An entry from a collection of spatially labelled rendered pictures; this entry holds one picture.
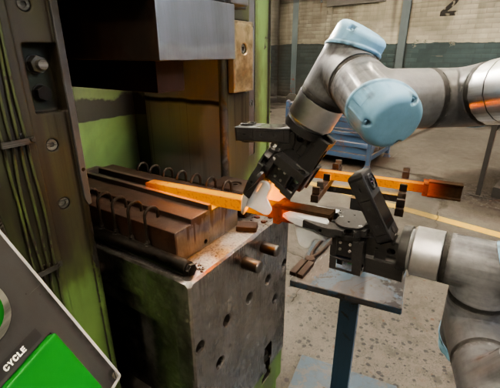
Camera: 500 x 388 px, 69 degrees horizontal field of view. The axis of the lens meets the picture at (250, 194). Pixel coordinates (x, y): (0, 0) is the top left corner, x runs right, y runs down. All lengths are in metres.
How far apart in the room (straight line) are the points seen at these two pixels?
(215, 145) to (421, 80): 0.64
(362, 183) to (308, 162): 0.09
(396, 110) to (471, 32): 7.83
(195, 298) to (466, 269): 0.42
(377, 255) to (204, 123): 0.60
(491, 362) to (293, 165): 0.36
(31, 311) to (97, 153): 0.77
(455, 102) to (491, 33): 7.69
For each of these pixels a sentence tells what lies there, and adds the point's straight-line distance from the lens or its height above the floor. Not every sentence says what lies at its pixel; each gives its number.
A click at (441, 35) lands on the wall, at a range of 8.39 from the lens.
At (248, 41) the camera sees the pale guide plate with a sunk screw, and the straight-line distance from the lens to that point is 1.01.
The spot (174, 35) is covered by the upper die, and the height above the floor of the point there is 1.31.
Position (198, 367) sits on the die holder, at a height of 0.72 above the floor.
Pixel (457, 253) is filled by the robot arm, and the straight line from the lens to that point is 0.57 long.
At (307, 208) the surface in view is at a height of 1.03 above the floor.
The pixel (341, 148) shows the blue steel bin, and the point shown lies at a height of 0.21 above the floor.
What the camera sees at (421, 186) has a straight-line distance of 1.08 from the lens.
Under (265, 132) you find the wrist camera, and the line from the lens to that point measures 0.61.
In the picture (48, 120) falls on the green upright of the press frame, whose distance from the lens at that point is 0.65.
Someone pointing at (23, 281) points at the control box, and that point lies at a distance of 0.40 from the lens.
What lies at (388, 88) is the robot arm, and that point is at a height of 1.24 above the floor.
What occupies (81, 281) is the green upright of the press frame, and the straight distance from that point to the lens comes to 0.76.
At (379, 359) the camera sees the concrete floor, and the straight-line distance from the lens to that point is 1.88.
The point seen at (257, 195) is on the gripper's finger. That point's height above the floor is 1.05.
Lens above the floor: 1.28
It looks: 21 degrees down
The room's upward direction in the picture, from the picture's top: straight up
